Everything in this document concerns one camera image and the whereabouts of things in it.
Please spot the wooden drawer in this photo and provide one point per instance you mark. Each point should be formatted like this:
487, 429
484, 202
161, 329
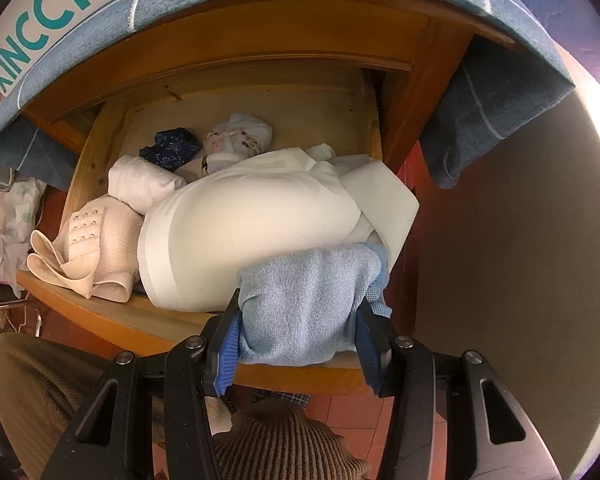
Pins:
155, 325

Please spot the blue plaid cloth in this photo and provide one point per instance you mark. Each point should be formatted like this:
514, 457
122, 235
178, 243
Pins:
280, 400

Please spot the white shoe box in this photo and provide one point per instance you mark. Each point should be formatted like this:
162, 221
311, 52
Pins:
30, 50

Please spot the wooden nightstand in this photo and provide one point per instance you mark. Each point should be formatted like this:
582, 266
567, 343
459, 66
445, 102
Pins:
230, 45

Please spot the white crumpled cloth pile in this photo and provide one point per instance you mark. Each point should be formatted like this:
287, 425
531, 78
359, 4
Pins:
5, 230

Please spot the white rolled underwear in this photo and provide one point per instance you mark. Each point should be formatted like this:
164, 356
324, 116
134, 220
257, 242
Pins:
140, 182

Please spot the large white garment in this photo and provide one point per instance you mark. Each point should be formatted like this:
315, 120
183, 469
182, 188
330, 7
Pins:
230, 220

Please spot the navy floral underwear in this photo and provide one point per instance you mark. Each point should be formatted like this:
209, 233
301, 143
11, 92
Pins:
172, 147

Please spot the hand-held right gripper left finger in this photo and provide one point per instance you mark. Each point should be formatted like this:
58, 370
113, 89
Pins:
227, 360

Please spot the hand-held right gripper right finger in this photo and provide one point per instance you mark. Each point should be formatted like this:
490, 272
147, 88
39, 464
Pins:
367, 355

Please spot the brown striped knit cloth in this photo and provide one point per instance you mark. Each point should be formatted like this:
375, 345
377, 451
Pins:
280, 440

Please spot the pale floral underwear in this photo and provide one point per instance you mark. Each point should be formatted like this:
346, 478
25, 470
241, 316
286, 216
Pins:
240, 135

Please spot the blue denim cloth cover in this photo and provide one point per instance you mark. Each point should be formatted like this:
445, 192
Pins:
500, 105

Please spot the light blue underwear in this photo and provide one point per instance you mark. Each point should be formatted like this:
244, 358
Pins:
305, 300

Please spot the beige bra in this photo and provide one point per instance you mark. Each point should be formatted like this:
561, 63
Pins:
105, 240

